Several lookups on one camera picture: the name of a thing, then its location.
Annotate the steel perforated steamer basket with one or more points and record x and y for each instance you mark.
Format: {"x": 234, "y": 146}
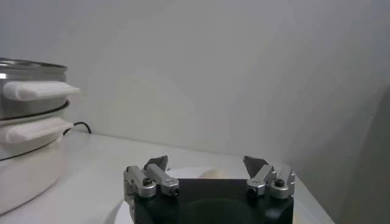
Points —
{"x": 30, "y": 76}

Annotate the white round plate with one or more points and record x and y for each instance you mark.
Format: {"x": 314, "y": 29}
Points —
{"x": 186, "y": 173}

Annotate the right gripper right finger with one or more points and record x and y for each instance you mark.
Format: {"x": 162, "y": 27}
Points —
{"x": 262, "y": 178}

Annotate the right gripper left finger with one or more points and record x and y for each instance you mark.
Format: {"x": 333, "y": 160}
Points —
{"x": 160, "y": 178}

